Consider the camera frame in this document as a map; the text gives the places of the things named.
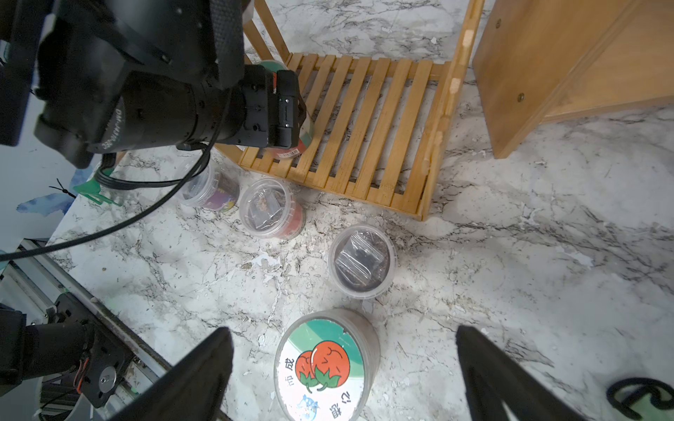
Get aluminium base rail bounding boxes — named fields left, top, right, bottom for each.
left=0, top=239, right=233, bottom=421

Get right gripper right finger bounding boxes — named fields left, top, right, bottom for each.
left=456, top=326, right=583, bottom=420

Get bamboo two-tier shelf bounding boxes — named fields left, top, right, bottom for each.
left=220, top=1, right=484, bottom=220

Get wooden angled plant stand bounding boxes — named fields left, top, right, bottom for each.
left=473, top=1, right=673, bottom=159

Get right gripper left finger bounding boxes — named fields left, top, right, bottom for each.
left=112, top=327, right=234, bottom=420

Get purple seed plastic jar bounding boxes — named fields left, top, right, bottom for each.
left=173, top=159, right=240, bottom=212

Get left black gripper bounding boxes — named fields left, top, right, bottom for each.
left=220, top=64, right=278, bottom=149

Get dark seed plastic jar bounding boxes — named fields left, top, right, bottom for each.
left=328, top=224, right=398, bottom=300

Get tomato lid jar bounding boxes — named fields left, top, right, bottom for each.
left=259, top=60, right=314, bottom=160
left=274, top=309, right=381, bottom=420

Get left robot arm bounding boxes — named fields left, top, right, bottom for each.
left=1, top=1, right=307, bottom=168

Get red seed plastic jar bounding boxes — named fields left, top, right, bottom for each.
left=240, top=178, right=305, bottom=240

